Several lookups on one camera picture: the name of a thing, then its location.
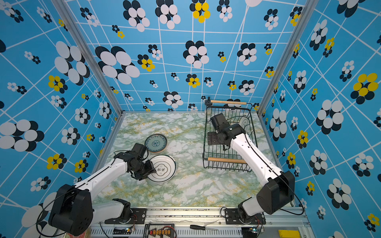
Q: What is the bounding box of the black wire dish rack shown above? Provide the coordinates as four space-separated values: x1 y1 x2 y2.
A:
202 103 258 172

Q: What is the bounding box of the yellow box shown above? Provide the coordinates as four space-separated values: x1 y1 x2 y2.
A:
278 230 301 238

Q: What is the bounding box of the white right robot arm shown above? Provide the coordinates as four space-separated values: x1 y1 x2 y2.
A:
210 114 295 223

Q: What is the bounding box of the black terminal board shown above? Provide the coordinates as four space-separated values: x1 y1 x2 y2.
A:
143 224 177 238

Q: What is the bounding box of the wooden rack handle far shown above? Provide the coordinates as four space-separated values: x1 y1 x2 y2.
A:
210 100 247 105

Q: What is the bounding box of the black screwdriver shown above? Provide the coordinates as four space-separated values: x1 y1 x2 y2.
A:
190 225 218 231

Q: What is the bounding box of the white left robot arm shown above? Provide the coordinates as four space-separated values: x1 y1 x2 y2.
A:
48 143 156 236

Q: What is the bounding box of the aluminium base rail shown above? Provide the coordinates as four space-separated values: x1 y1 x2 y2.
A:
81 207 315 238

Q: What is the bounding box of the white plate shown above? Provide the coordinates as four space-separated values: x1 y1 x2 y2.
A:
239 117 250 132
144 134 168 153
147 155 177 185

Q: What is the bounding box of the glass jar with black lid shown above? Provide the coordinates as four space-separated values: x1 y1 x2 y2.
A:
204 97 213 115

